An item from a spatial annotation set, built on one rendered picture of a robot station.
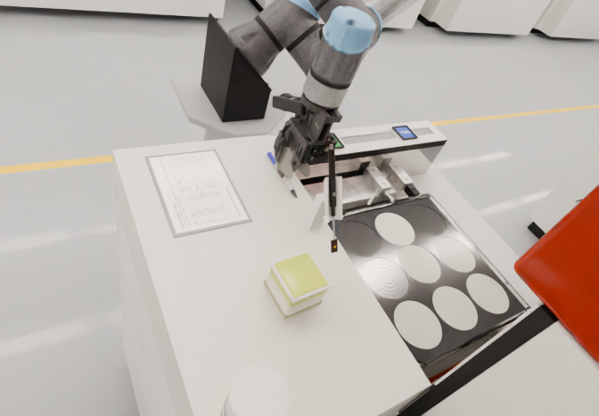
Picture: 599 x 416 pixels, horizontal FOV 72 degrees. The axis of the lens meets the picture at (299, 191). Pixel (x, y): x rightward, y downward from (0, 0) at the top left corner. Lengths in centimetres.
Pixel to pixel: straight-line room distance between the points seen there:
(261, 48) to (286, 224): 56
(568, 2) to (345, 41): 660
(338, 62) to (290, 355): 46
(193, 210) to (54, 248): 124
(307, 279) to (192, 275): 19
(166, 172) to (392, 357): 53
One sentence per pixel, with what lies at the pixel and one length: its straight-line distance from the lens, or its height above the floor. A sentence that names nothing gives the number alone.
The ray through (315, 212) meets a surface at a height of 102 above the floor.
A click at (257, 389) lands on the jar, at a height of 106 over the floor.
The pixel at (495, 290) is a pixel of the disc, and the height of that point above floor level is 90.
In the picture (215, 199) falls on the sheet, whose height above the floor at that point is 97.
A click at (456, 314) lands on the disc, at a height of 90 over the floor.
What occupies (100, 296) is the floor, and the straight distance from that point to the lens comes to 181.
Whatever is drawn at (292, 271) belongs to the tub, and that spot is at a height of 103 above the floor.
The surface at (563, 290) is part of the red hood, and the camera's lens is 53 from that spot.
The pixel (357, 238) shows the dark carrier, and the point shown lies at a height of 90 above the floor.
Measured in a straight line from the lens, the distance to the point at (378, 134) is 116.
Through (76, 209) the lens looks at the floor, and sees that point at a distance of 209.
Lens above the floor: 155
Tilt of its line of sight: 42 degrees down
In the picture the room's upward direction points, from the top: 21 degrees clockwise
